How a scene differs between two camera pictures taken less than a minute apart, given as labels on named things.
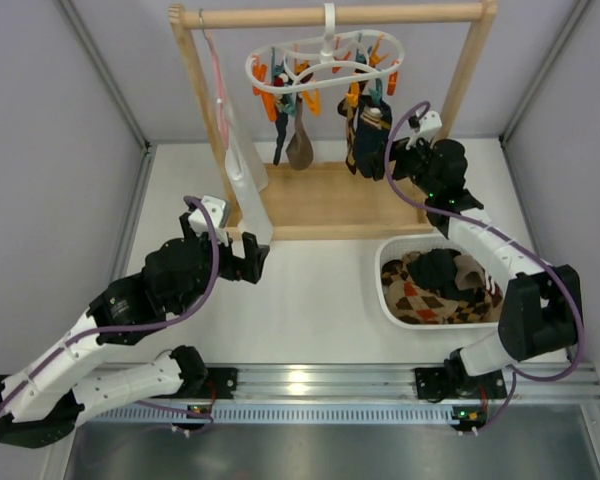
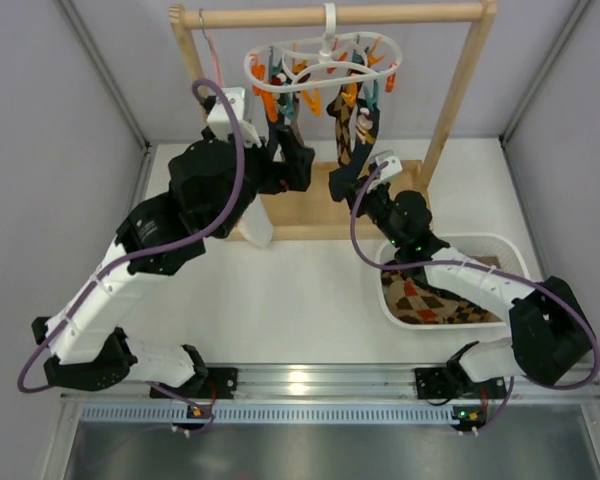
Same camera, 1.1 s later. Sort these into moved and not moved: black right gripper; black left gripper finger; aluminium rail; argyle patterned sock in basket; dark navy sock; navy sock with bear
Moved: navy sock with bear; black right gripper; black left gripper finger; dark navy sock
Not moved: argyle patterned sock in basket; aluminium rail
